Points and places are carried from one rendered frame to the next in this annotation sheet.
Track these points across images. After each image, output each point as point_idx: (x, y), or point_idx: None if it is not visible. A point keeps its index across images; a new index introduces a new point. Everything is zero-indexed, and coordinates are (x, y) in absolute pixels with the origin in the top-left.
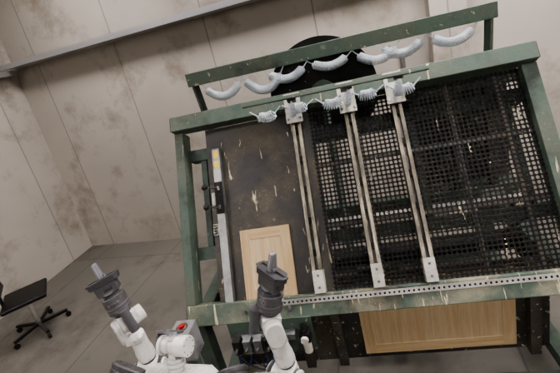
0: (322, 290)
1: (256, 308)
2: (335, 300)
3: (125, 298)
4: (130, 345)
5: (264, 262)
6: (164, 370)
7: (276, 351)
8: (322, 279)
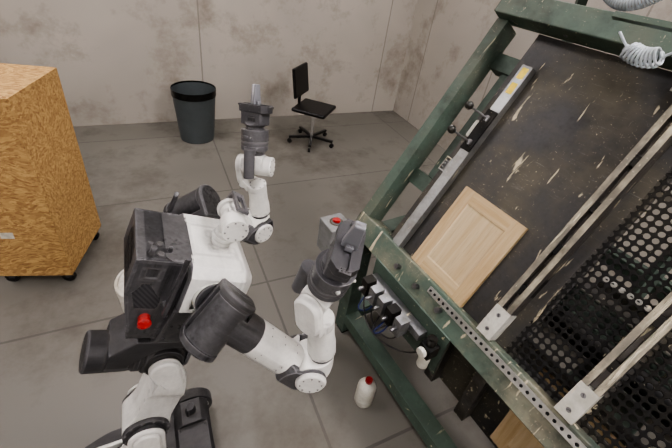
0: (488, 334)
1: (309, 268)
2: (491, 360)
3: (260, 141)
4: (244, 188)
5: None
6: None
7: None
8: (499, 323)
